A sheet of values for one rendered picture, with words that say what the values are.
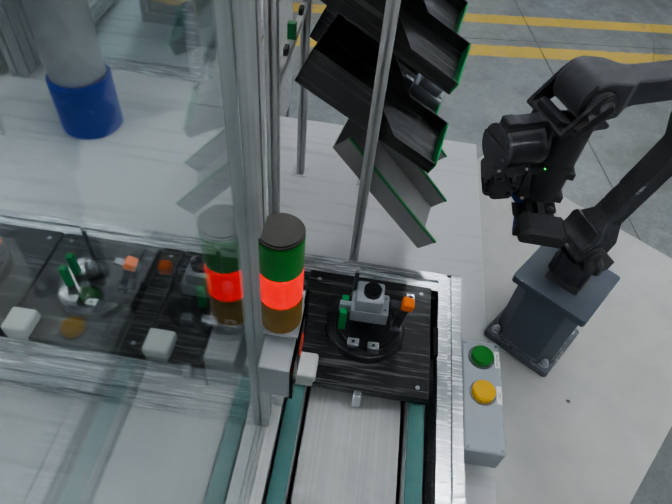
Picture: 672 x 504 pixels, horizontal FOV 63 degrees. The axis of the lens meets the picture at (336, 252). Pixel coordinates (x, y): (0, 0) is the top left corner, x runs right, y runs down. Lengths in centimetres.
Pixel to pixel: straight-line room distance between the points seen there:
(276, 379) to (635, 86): 54
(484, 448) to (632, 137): 283
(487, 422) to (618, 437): 30
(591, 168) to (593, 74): 253
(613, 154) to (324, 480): 277
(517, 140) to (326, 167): 84
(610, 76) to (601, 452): 70
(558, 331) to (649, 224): 201
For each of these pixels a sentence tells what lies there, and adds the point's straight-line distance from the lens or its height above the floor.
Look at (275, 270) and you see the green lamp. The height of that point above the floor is 138.
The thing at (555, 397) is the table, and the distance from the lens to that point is 118.
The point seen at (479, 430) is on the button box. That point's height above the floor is 96.
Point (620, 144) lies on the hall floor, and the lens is 351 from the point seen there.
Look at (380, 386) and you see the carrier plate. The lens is 96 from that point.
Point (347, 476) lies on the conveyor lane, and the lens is 96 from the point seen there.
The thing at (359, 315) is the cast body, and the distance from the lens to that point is 94.
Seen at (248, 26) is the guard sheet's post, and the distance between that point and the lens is 41.
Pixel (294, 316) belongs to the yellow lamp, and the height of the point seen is 129.
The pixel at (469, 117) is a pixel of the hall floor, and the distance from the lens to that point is 331.
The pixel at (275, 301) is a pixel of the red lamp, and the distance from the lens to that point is 60.
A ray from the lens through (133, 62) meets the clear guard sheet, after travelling 26.
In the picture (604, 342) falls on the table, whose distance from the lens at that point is 131.
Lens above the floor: 182
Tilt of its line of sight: 49 degrees down
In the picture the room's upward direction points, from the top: 7 degrees clockwise
